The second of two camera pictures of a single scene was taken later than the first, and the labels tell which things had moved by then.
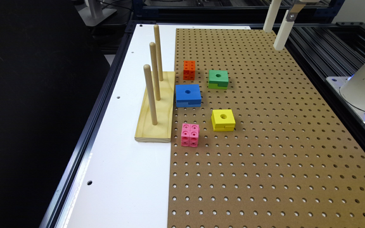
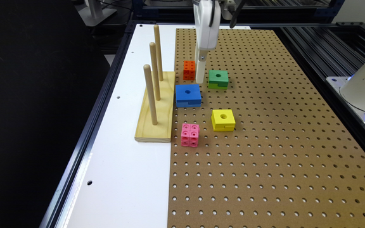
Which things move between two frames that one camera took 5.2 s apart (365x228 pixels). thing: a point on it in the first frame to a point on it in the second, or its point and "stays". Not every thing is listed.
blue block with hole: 188,95 stays
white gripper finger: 283,33 to 207,37
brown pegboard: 289,163 stays
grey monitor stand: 92,12 stays
